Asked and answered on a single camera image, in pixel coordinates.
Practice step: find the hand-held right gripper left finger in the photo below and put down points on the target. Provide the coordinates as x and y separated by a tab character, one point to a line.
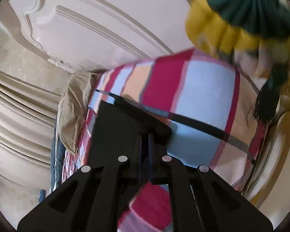
142	154

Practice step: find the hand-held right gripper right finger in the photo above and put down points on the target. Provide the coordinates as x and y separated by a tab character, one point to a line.
151	154

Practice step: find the plaid blanket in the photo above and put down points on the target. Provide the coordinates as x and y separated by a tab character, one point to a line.
207	89

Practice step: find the cream bed footboard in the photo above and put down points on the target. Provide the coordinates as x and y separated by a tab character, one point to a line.
270	159

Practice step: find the beige pillow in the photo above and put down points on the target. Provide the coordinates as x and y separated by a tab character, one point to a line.
70	116

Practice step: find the green fringed scarf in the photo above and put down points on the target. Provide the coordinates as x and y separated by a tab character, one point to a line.
251	2

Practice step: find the blue quilt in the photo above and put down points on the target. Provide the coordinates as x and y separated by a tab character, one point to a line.
56	157

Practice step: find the beige curtain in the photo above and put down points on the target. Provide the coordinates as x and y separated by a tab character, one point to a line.
14	125

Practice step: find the black pants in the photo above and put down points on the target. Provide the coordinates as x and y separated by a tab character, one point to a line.
125	125

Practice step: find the yellow padded jacket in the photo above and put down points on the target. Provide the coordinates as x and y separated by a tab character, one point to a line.
207	31

